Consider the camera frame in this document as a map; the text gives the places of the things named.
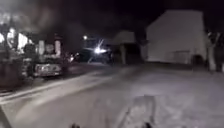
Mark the small gabled building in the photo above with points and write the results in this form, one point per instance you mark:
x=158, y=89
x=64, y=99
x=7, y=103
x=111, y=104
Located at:
x=124, y=41

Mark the vehicle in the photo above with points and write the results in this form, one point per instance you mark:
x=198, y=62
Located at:
x=49, y=68

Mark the grey asphalt road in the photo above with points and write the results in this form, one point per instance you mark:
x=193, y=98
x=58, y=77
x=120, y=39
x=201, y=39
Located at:
x=133, y=96

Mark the tree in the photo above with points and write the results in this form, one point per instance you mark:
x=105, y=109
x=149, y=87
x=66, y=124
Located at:
x=212, y=51

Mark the white gabled building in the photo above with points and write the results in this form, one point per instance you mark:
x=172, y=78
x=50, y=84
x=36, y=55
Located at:
x=176, y=36

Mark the robot's own part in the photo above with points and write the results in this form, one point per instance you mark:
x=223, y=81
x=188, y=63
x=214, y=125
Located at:
x=147, y=126
x=75, y=126

